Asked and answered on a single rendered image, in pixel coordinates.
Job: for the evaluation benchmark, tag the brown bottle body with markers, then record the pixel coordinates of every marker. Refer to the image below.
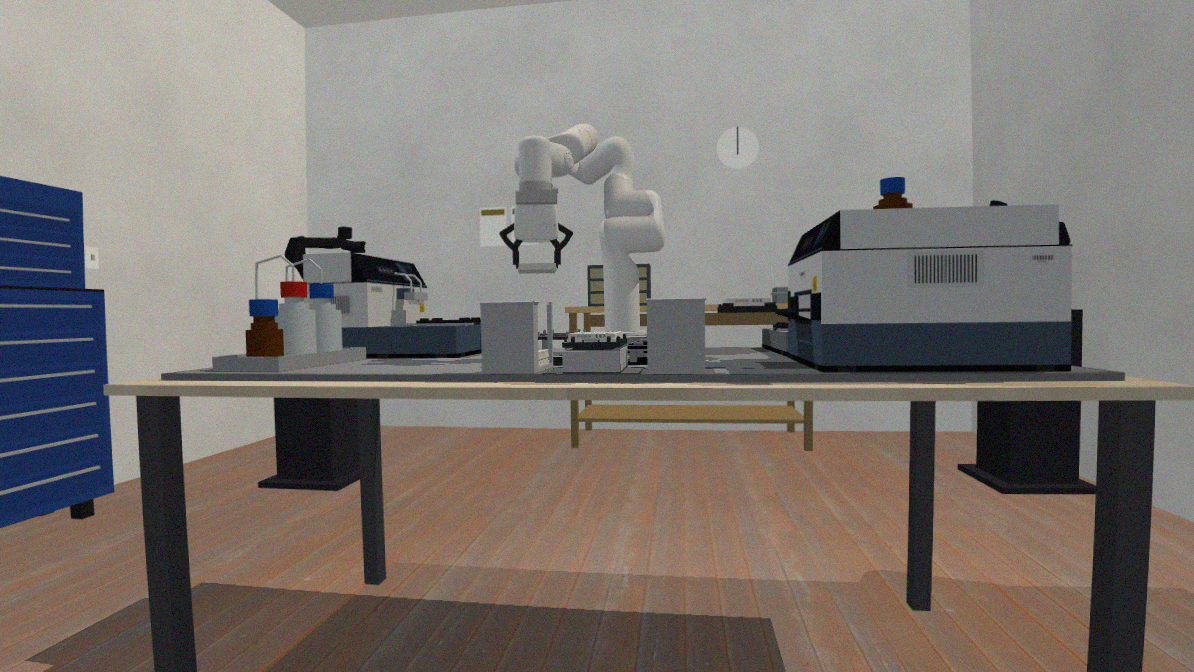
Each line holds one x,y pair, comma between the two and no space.
264,343

